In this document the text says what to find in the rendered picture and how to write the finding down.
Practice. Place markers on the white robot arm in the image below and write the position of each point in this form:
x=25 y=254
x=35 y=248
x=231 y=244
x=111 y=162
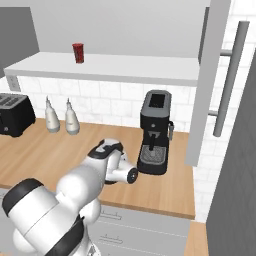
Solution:
x=50 y=213

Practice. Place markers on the light grey cabinet door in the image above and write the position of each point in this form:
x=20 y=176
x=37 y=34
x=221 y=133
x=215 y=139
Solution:
x=208 y=83

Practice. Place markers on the dark grey cabinet door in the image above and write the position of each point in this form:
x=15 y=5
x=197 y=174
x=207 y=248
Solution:
x=16 y=36

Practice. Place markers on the black coffee machine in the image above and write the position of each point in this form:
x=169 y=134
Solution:
x=155 y=133

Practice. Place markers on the white squeeze bottle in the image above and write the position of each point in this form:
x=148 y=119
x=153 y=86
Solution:
x=72 y=121
x=52 y=120

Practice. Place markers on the red can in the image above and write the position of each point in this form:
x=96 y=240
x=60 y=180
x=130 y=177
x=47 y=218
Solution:
x=78 y=52

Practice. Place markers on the grey drawer front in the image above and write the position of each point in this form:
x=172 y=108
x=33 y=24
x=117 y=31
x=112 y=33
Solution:
x=150 y=223
x=143 y=245

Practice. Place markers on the black toaster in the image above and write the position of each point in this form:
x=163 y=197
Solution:
x=15 y=116

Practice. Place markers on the white wall cabinet with shelf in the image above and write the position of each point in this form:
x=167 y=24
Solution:
x=110 y=68

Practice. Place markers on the white wall socket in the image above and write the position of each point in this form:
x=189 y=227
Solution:
x=13 y=83

